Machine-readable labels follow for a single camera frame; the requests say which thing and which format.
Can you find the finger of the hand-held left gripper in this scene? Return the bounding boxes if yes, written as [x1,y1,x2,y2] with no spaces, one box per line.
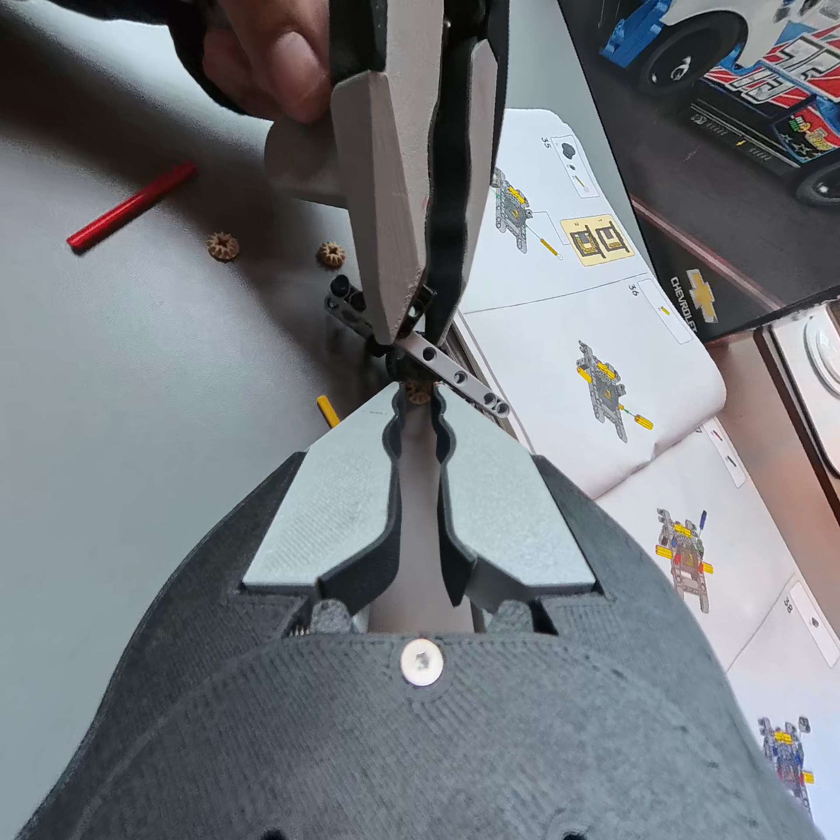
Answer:
[330,0,448,347]
[425,36,500,337]

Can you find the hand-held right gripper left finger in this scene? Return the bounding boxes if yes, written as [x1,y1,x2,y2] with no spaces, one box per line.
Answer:
[241,382,403,616]

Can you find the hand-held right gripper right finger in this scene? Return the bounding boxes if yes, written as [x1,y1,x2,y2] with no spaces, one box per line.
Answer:
[433,385,597,609]

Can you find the grey lego gear frame assembly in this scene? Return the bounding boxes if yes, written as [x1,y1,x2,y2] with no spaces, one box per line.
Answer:
[325,274,513,419]

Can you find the white lego instruction booklet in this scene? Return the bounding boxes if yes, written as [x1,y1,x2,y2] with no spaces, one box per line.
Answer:
[453,108,840,840]

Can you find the black lego set box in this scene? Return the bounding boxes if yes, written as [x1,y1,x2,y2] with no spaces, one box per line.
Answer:
[556,0,840,343]

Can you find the red lego axle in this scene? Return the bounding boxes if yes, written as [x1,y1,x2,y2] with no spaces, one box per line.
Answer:
[66,160,198,254]

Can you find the person's left hand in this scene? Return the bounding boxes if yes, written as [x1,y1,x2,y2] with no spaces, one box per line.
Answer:
[200,0,333,127]

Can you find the white plastic panel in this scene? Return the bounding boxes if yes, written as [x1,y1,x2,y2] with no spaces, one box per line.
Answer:
[768,307,840,475]

